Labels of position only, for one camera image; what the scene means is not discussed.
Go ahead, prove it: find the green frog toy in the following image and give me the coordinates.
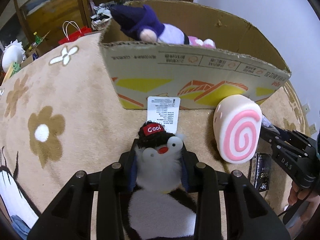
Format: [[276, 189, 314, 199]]
[[11, 62, 21, 76]]

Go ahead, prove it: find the white paper hang tag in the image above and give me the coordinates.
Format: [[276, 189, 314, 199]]
[[147, 96, 181, 134]]

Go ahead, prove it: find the penguin plush with red cap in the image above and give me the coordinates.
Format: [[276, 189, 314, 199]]
[[124, 121, 196, 239]]

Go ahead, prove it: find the pink swirl roll plush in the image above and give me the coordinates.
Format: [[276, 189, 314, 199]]
[[213, 94, 262, 164]]

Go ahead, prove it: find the black Face tissue pack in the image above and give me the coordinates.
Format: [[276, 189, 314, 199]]
[[249, 153, 272, 192]]

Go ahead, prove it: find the white round plush toy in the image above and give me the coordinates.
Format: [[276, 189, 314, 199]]
[[2, 39, 25, 73]]

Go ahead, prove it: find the red paper gift bag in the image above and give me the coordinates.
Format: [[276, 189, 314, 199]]
[[58, 21, 92, 45]]

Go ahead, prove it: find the pink white plush toy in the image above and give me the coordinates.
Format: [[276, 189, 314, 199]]
[[188, 36, 216, 49]]

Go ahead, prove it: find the green bottle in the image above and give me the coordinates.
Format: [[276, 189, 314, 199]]
[[33, 32, 43, 45]]

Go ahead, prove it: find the purple hooded plush doll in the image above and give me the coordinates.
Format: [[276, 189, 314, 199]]
[[110, 5, 190, 45]]

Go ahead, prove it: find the wooden cabinet with shelves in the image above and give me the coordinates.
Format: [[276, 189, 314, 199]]
[[1, 0, 91, 48]]

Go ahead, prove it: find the open cardboard box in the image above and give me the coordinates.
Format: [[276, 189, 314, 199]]
[[99, 0, 291, 109]]

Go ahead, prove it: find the person's right hand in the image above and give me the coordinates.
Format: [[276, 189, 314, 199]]
[[288, 181, 319, 222]]

